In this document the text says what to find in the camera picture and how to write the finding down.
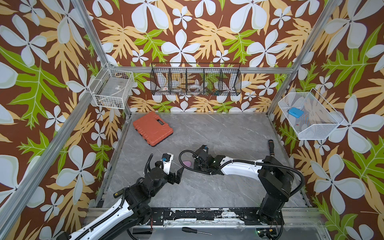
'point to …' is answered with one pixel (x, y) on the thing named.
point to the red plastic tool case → (153, 128)
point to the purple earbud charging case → (187, 163)
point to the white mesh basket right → (311, 116)
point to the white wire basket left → (112, 87)
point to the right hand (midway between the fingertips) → (193, 165)
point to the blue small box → (295, 112)
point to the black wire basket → (195, 79)
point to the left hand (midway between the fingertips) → (175, 162)
